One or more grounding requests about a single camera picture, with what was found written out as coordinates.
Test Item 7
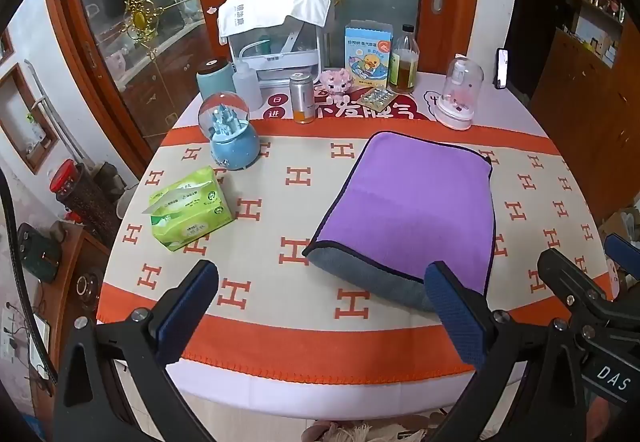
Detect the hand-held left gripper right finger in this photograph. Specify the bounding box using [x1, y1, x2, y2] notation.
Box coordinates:
[424, 261, 606, 442]

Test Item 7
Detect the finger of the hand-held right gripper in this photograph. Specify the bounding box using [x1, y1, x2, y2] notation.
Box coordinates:
[605, 234, 640, 280]
[537, 248, 621, 328]

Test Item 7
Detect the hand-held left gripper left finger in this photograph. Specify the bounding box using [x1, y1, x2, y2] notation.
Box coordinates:
[52, 259, 221, 442]

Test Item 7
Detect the purple and grey towel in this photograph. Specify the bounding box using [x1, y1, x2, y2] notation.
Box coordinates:
[301, 131, 497, 314]

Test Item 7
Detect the green tissue pack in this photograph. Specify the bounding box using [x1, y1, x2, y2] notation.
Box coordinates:
[141, 165, 236, 252]

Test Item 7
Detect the small wooden side cabinet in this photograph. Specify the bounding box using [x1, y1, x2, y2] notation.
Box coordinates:
[17, 222, 111, 428]

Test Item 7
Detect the orange patterned blanket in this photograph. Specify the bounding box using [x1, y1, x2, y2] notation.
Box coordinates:
[95, 124, 621, 385]

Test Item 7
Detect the brown wooden cabinet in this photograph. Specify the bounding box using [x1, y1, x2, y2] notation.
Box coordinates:
[530, 27, 640, 223]

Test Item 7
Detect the red lid jar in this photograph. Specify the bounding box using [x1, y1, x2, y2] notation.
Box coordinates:
[49, 159, 121, 248]

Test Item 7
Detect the blue snow globe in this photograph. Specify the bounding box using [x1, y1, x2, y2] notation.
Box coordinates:
[198, 92, 260, 171]

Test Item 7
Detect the glass dome ornament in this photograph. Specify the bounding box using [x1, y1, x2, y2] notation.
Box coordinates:
[433, 54, 485, 131]

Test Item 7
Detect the black smartphone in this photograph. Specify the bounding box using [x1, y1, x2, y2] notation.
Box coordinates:
[494, 48, 510, 90]

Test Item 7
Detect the teal lidded cup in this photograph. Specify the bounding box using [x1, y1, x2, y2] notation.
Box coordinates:
[195, 59, 237, 103]

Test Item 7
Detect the white squeeze bottle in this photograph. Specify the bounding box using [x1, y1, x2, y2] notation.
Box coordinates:
[232, 56, 264, 112]

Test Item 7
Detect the silver blister pack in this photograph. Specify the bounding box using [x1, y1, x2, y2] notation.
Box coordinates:
[358, 87, 398, 109]

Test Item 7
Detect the silver can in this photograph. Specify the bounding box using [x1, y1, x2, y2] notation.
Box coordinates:
[289, 72, 315, 124]

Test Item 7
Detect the glass oil bottle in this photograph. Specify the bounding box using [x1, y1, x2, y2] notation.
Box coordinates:
[388, 24, 420, 94]

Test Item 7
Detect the pink block toy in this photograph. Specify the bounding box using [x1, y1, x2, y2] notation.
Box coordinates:
[320, 68, 354, 95]

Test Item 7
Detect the white countertop appliance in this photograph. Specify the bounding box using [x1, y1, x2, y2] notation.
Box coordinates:
[227, 14, 323, 85]

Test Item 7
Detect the blue duck print box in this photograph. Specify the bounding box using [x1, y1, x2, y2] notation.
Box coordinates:
[345, 20, 393, 90]

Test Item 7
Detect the white cloth bag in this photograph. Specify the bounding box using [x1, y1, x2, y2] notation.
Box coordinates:
[218, 0, 334, 37]

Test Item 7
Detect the black cable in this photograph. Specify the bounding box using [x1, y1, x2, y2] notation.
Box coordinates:
[0, 172, 58, 385]

